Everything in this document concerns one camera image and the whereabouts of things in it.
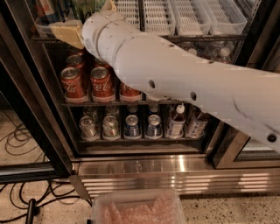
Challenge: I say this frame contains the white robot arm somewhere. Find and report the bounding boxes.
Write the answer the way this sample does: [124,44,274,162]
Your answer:
[50,10,280,151]

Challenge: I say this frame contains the back left cola can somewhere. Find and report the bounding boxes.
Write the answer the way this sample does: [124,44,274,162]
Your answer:
[67,46,84,56]

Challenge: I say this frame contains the cola can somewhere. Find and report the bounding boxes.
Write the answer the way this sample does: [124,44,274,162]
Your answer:
[90,66,114,98]
[66,54,88,88]
[60,67,86,98]
[120,83,141,97]
[67,46,84,56]
[94,58,111,69]

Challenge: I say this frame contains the clear tray under blue can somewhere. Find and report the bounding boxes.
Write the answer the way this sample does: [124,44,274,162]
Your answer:
[34,8,75,39]

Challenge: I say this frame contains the middle left cola can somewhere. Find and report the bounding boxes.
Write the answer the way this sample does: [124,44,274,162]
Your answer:
[66,54,88,88]

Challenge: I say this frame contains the blue red can top shelf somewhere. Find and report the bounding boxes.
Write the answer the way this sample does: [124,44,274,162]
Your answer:
[32,0,69,25]

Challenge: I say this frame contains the middle centre cola can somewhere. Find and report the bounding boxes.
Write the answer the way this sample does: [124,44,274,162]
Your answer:
[94,58,111,69]

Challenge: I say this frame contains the front left cola can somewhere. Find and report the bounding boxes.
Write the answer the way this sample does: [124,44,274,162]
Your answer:
[60,67,86,98]

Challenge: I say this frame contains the front middle cola can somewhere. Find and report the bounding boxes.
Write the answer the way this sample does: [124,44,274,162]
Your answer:
[90,66,114,98]

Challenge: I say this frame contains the front right cola can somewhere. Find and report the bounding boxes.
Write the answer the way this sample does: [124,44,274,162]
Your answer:
[120,83,141,97]

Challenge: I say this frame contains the front left silver can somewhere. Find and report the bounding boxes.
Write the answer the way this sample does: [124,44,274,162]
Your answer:
[79,116,97,138]

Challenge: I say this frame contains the silver can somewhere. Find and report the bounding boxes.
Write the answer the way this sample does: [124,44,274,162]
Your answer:
[79,116,97,138]
[102,115,119,137]

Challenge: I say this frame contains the front left blue can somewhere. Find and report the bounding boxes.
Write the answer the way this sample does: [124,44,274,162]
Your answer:
[124,115,141,137]

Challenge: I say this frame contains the open fridge door left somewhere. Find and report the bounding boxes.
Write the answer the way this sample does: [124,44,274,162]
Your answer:
[0,0,73,184]

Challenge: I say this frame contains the front right blue can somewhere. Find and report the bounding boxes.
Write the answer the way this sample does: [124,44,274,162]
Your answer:
[145,115,163,139]

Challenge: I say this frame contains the stainless fridge base grille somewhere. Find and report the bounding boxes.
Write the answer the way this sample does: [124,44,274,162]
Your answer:
[69,155,280,200]

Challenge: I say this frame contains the white slotted tray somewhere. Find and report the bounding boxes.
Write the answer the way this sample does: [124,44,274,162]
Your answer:
[114,0,140,29]
[201,0,247,35]
[143,0,176,36]
[171,0,212,36]

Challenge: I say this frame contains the left tea bottle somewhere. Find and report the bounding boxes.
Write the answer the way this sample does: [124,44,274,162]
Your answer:
[166,104,186,138]

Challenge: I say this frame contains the tea bottle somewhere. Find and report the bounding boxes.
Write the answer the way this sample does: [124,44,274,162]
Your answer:
[166,104,186,138]
[185,107,211,139]

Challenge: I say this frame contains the front right water bottle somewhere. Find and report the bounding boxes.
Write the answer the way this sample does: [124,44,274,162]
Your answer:
[212,47,231,64]

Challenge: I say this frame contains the right tea bottle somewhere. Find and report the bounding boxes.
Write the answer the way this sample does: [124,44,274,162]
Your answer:
[185,107,211,139]

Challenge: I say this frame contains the clear plastic bin pink contents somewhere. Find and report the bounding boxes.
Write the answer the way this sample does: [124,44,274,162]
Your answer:
[91,189,186,224]

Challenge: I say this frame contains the black floor cables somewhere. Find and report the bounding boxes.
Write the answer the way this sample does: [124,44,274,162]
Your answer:
[0,113,93,224]

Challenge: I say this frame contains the right fridge door frame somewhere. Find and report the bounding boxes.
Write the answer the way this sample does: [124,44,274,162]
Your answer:
[211,0,280,169]

